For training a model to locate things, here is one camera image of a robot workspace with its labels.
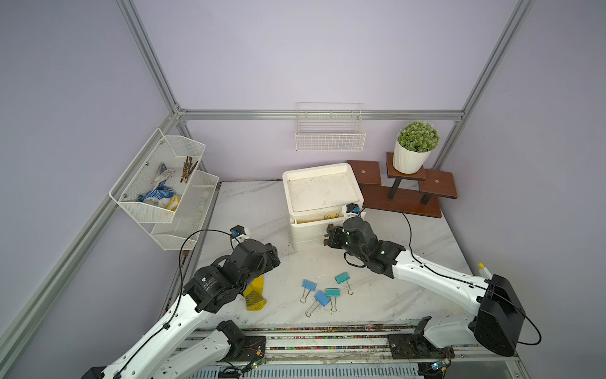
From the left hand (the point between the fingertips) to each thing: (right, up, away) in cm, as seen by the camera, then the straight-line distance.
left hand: (266, 257), depth 71 cm
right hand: (+20, +6, +10) cm, 23 cm away
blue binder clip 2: (+17, -18, +13) cm, 28 cm away
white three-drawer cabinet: (+16, +19, +13) cm, 28 cm away
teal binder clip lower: (+22, -16, +14) cm, 30 cm away
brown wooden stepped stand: (+64, +21, +36) cm, 76 cm away
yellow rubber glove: (-7, -16, +12) cm, 21 cm away
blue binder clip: (+13, -14, +15) cm, 24 cm away
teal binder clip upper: (+26, -12, +17) cm, 33 cm away
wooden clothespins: (-30, +29, +11) cm, 43 cm away
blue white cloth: (-32, +19, 0) cm, 37 cm away
